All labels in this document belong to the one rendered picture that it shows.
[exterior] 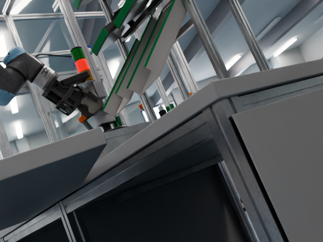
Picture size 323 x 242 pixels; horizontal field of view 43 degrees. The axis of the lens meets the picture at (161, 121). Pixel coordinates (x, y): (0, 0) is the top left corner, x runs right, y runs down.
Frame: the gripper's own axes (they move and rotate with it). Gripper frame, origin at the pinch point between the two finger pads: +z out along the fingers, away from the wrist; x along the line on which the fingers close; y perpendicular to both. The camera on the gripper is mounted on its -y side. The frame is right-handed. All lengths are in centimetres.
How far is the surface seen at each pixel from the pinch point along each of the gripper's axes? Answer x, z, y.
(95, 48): 22.9, -15.2, -1.7
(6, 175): 60, -18, 58
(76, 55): -17.4, -17.5, -26.7
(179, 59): -61, 37, -108
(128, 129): 16.7, 6.5, 11.2
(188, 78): -60, 48, -98
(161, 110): 0.8, 19.1, -15.1
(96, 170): 30.3, 0.4, 35.3
